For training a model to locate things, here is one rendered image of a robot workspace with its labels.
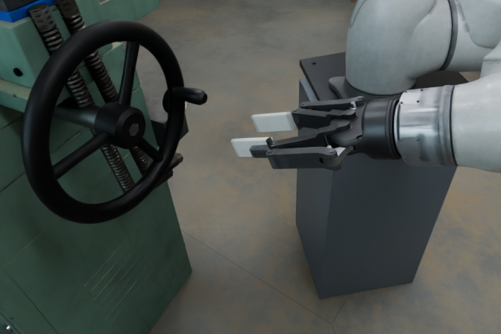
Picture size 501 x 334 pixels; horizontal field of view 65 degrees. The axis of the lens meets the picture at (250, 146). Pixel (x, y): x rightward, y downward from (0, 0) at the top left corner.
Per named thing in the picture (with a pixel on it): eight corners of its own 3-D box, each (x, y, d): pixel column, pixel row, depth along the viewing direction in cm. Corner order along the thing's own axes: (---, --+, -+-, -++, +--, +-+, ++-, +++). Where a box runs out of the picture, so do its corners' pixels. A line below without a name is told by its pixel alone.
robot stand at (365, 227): (374, 209, 144) (407, 64, 106) (412, 282, 121) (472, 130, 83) (295, 223, 142) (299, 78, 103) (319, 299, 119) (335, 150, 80)
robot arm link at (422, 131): (446, 113, 38) (384, 117, 41) (456, 183, 42) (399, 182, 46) (456, 69, 44) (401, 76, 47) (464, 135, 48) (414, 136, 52)
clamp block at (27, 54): (39, 93, 52) (8, 28, 46) (-23, 74, 57) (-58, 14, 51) (116, 46, 61) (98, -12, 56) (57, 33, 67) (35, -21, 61)
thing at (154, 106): (171, 150, 93) (164, 124, 87) (131, 138, 97) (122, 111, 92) (191, 130, 98) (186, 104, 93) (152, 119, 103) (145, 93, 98)
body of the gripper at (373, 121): (404, 83, 47) (333, 90, 53) (388, 121, 42) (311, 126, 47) (414, 133, 51) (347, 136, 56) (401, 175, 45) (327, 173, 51)
